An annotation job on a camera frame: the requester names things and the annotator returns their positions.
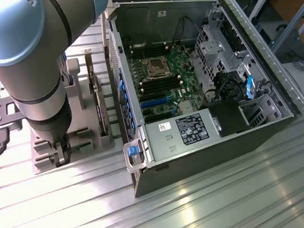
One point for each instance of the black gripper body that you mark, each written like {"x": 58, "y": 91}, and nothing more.
{"x": 52, "y": 128}

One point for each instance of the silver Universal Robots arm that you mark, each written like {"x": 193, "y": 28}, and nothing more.
{"x": 20, "y": 36}

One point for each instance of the black RAM slot bank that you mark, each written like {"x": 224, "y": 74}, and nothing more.
{"x": 161, "y": 84}
{"x": 148, "y": 51}

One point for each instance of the grey parts rack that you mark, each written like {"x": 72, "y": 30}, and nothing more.
{"x": 91, "y": 138}

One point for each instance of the graphics card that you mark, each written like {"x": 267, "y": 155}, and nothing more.
{"x": 100, "y": 106}

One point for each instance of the blue case latch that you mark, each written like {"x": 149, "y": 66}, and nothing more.
{"x": 132, "y": 149}

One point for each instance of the blue expansion slot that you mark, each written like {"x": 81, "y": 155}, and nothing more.
{"x": 154, "y": 102}

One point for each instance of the grey power supply unit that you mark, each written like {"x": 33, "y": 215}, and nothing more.
{"x": 174, "y": 136}

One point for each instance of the CPU socket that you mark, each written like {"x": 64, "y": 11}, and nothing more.
{"x": 156, "y": 68}

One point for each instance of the silver chipset heatsink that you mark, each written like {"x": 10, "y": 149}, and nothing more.
{"x": 185, "y": 106}

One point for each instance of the black open PC case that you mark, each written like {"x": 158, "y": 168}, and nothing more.
{"x": 196, "y": 163}

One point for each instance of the green motherboard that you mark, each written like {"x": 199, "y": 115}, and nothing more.
{"x": 181, "y": 86}

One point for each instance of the black plastic shroud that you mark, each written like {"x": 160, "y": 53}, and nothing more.
{"x": 227, "y": 118}

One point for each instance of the metal disk bay cage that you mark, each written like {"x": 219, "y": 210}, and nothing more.
{"x": 215, "y": 50}

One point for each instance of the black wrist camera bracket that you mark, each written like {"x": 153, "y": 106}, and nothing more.
{"x": 4, "y": 112}

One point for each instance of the aluminium frame post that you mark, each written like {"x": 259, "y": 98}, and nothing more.
{"x": 290, "y": 20}

